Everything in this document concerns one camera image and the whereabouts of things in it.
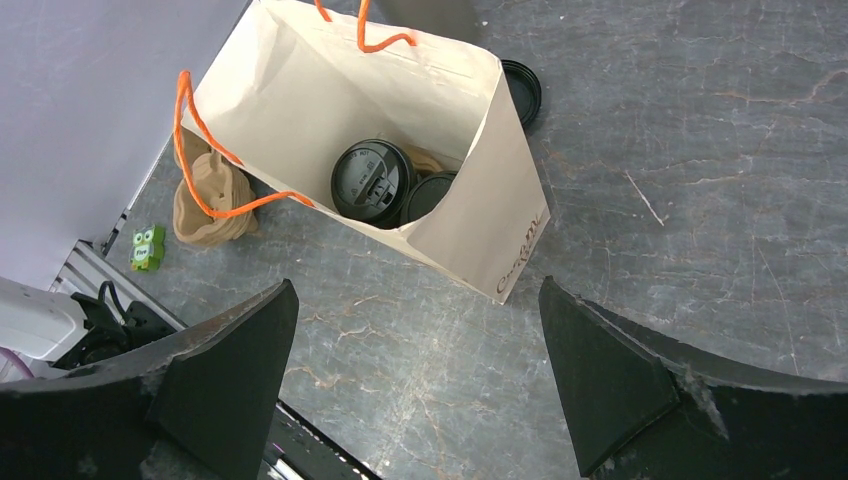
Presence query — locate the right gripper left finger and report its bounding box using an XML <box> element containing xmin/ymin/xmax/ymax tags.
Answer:
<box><xmin>1</xmin><ymin>280</ymin><xmax>299</xmax><ymax>479</ymax></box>

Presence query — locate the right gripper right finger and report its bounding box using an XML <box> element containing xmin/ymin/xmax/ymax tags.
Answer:
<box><xmin>539</xmin><ymin>278</ymin><xmax>847</xmax><ymax>479</ymax></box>

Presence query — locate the black coffee cup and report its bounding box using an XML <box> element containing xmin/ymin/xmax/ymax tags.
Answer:
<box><xmin>330</xmin><ymin>138</ymin><xmax>420</xmax><ymax>230</ymax></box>
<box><xmin>400</xmin><ymin>171</ymin><xmax>458</xmax><ymax>225</ymax></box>

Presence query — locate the brown cardboard cup carrier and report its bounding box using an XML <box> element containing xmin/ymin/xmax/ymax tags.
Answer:
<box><xmin>404</xmin><ymin>146</ymin><xmax>444</xmax><ymax>177</ymax></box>

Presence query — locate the brown paper takeout bag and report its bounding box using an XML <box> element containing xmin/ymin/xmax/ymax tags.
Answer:
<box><xmin>173</xmin><ymin>1</ymin><xmax>550</xmax><ymax>303</ymax></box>

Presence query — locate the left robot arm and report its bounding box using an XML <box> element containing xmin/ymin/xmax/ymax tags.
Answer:
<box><xmin>1</xmin><ymin>278</ymin><xmax>186</xmax><ymax>378</ymax></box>

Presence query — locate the green owl number tile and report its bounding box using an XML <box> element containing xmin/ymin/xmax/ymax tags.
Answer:
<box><xmin>129</xmin><ymin>225</ymin><xmax>165</xmax><ymax>272</ymax></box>

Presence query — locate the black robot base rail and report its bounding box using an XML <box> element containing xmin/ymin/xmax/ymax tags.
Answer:
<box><xmin>257</xmin><ymin>400</ymin><xmax>381</xmax><ymax>480</ymax></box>

